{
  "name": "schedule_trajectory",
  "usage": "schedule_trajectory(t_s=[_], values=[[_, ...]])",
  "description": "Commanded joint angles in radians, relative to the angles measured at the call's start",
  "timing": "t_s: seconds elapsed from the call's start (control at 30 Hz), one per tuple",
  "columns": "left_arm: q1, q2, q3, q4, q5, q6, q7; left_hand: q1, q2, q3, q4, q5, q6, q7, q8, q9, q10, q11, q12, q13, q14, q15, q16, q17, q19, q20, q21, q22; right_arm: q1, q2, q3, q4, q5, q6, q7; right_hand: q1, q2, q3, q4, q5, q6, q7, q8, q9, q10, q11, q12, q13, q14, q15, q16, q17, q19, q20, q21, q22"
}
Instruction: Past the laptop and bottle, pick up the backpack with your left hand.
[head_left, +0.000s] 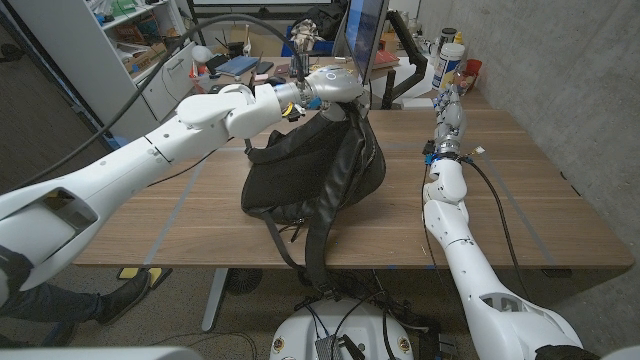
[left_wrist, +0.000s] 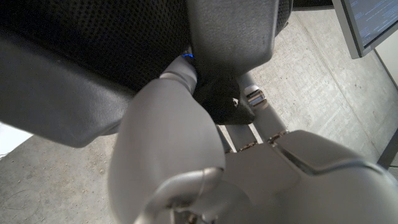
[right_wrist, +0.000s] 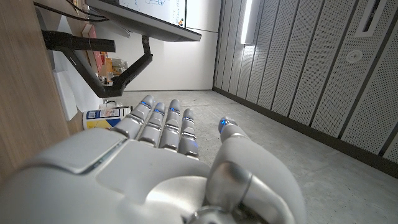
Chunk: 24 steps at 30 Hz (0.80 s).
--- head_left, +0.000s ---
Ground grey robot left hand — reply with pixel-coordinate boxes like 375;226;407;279
304;64;365;121

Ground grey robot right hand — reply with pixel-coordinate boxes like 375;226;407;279
432;84;469;156

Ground black backpack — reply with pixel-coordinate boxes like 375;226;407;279
240;102;387;301

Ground dark-lid bottle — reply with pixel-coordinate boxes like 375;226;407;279
438;27;459;51

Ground flat white box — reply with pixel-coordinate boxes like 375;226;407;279
399;97;436;111

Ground glass jar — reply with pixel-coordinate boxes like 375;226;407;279
452;69;474;97

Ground blue storage bin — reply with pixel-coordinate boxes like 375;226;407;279
280;24;335;58

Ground small black keyboard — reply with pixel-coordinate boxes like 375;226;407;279
288;53;311;79

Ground white wipes canister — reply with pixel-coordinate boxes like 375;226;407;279
431;42;466;93

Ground red cup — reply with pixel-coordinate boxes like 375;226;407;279
463;58;484;91

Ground red book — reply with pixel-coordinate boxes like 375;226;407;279
372;48;401;70

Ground computer monitor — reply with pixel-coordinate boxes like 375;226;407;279
343;0;390;85

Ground beige crumpled cloth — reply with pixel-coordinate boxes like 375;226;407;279
289;18;321;51

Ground black bag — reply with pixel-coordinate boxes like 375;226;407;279
292;0;349;42

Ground brown cardboard sheet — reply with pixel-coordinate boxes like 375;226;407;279
229;27;284;57

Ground blue notebook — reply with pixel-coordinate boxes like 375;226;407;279
228;54;261;77

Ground round white lamp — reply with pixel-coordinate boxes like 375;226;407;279
191;44;214;65

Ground cardboard box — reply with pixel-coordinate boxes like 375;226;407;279
122;43;171;75

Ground small black fan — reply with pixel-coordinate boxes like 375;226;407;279
224;268;264;296

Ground white robot torso base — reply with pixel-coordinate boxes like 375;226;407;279
269;298;415;360

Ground white table leg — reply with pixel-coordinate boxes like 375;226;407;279
201;268;230;333

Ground white shelf cabinet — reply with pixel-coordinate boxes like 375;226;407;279
9;0;199;151

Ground yellow floor pad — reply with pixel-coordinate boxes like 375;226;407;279
117;267;174;290

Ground black shoe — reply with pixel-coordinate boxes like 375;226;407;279
94;268;150;326

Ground person's leg in jeans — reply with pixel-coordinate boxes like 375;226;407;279
0;279;101;349

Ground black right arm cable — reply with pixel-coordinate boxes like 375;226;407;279
462;155;531;301

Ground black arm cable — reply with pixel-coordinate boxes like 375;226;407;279
14;13;307;191
462;155;531;301

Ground whiteboard with black frame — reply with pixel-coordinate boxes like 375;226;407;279
188;0;335;22

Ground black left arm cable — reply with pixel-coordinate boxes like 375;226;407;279
14;13;307;191

